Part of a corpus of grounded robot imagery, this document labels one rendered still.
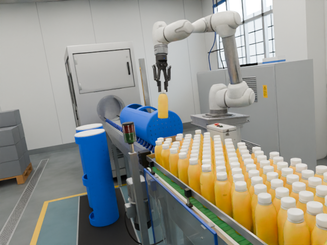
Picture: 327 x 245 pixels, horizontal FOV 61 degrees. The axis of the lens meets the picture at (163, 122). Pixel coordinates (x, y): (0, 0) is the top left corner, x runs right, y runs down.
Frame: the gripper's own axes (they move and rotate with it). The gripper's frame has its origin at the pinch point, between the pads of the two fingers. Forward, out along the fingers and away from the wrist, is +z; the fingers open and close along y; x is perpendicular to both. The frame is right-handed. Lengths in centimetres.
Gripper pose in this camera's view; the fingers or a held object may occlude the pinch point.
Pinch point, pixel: (162, 86)
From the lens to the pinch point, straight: 181.6
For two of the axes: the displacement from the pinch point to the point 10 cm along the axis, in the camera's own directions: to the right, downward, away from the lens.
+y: -8.8, 0.4, -4.7
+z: 0.5, 10.0, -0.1
